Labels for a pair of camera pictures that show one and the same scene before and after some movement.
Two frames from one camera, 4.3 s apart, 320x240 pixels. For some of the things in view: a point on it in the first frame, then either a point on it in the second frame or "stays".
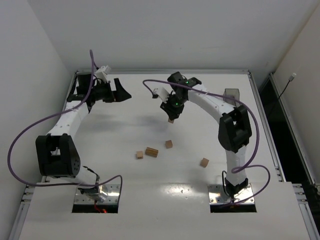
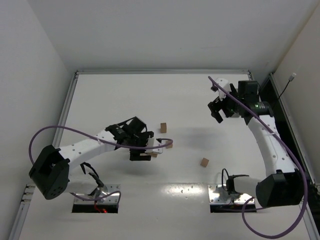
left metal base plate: (112, 191) stays
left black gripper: (112, 91) -> (139, 146)
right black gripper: (171, 110) -> (223, 107)
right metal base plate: (217, 195) stays
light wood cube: (168, 144) stays
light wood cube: (204, 162) stays
